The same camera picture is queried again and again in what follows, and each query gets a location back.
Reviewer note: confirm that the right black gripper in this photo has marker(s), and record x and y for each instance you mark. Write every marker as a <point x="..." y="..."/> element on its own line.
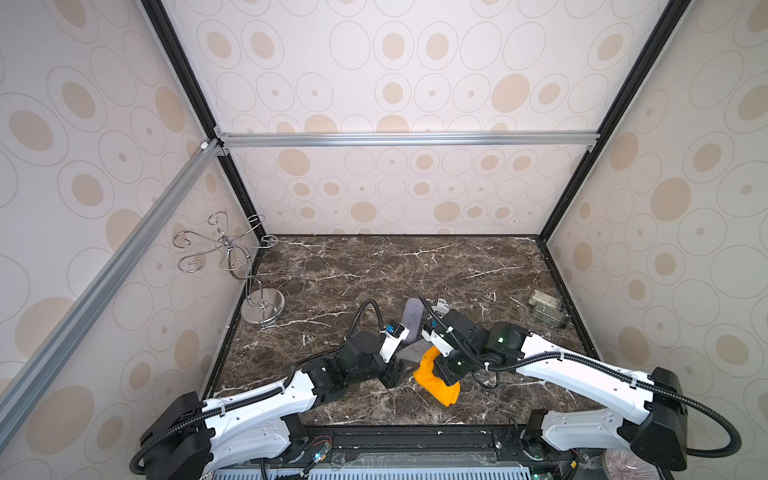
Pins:
<point x="447" y="365"/>

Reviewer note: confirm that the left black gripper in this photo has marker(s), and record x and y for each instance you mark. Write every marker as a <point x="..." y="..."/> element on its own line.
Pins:
<point x="395" y="374"/>

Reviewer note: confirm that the orange cleaning cloth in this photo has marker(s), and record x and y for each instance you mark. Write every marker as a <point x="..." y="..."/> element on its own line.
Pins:
<point x="447" y="395"/>

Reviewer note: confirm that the lavender eyeglass case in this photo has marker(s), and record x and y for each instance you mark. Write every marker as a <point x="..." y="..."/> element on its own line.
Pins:
<point x="412" y="319"/>

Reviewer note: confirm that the grey eyeglass case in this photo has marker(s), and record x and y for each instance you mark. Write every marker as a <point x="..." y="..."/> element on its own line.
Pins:
<point x="413" y="353"/>

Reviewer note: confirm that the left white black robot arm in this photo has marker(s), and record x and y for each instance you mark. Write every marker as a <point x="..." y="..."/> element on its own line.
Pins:
<point x="193" y="437"/>

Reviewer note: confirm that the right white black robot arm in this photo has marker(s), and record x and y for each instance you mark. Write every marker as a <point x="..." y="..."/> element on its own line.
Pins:
<point x="646" y="414"/>

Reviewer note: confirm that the green clear box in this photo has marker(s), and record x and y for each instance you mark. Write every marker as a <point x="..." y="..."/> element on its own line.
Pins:
<point x="547" y="309"/>

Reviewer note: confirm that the chrome hook stand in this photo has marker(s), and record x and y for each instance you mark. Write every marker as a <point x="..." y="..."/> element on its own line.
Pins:
<point x="262" y="306"/>

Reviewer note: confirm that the pink ribbed round object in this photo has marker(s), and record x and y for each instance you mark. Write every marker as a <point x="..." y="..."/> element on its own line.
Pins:
<point x="623" y="465"/>

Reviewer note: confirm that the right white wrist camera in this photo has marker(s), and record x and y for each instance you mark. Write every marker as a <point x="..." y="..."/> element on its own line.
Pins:
<point x="438" y="341"/>

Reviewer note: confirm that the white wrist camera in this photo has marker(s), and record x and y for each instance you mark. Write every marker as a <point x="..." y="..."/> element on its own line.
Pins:
<point x="394" y="334"/>
<point x="438" y="341"/>

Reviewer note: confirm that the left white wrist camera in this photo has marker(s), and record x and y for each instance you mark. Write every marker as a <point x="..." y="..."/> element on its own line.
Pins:
<point x="394" y="334"/>

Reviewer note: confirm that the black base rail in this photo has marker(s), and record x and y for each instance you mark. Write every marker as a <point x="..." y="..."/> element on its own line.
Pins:
<point x="410" y="452"/>

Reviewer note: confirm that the horizontal aluminium frame bar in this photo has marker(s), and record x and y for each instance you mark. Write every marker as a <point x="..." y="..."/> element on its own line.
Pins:
<point x="227" y="140"/>

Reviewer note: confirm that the diagonal aluminium frame bar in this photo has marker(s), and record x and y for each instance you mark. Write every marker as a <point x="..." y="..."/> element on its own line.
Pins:
<point x="40" y="371"/>

